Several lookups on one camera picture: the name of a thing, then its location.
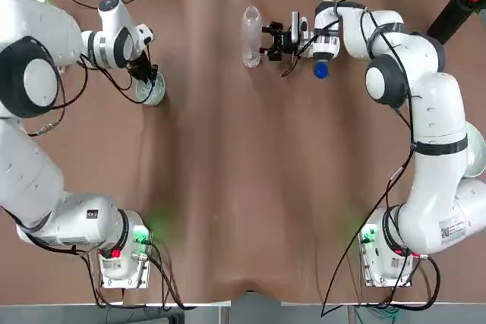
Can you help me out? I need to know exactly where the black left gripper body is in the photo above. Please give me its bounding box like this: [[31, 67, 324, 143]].
[[128, 48, 153, 78]]

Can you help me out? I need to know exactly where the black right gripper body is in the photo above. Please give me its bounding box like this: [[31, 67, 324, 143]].
[[282, 30, 316, 58]]

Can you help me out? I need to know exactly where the transparent plastic bottle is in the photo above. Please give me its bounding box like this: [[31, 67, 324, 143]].
[[241, 5, 264, 69]]

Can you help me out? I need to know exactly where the blue bottle cap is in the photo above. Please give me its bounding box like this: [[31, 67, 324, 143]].
[[313, 61, 330, 80]]

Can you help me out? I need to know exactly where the small pale green bowl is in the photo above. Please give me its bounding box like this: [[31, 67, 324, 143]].
[[135, 71, 167, 107]]

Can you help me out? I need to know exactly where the pale green plate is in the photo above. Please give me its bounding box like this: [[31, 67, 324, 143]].
[[460, 120, 486, 180]]

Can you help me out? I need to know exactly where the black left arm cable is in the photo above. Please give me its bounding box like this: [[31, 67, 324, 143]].
[[22, 52, 90, 137]]

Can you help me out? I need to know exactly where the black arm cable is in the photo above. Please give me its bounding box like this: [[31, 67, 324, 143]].
[[320, 7, 443, 318], [22, 52, 90, 137]]

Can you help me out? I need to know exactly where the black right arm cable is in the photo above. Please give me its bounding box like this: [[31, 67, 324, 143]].
[[320, 7, 443, 318]]

